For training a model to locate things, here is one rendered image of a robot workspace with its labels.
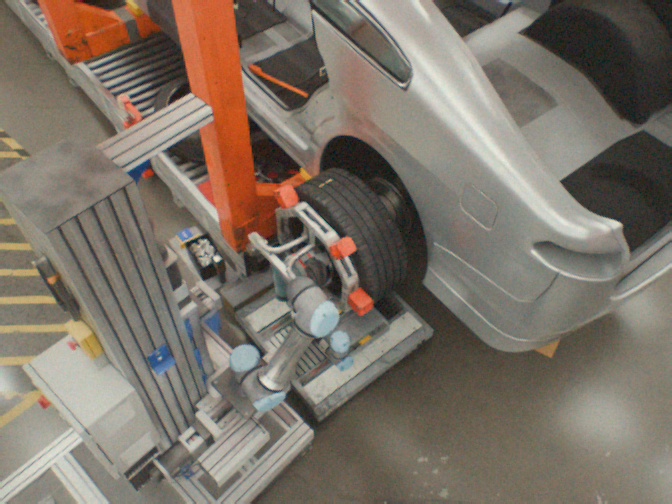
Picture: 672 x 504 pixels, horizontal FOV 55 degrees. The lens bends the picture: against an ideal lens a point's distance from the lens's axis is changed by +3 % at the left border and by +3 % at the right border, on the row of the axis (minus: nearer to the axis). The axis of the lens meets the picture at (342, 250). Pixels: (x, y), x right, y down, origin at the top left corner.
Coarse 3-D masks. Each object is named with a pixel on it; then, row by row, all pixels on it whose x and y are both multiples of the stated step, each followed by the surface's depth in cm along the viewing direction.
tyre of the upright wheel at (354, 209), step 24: (336, 168) 292; (312, 192) 278; (336, 192) 276; (360, 192) 276; (336, 216) 269; (360, 216) 272; (384, 216) 275; (360, 240) 269; (384, 240) 275; (360, 264) 272; (384, 264) 277; (384, 288) 286
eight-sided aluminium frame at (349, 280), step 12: (300, 204) 280; (276, 216) 299; (288, 216) 287; (300, 216) 277; (312, 216) 277; (288, 228) 308; (312, 228) 273; (324, 228) 273; (288, 240) 314; (324, 240) 268; (336, 240) 270; (288, 252) 314; (336, 264) 271; (348, 264) 273; (348, 276) 273; (348, 288) 275; (336, 300) 305
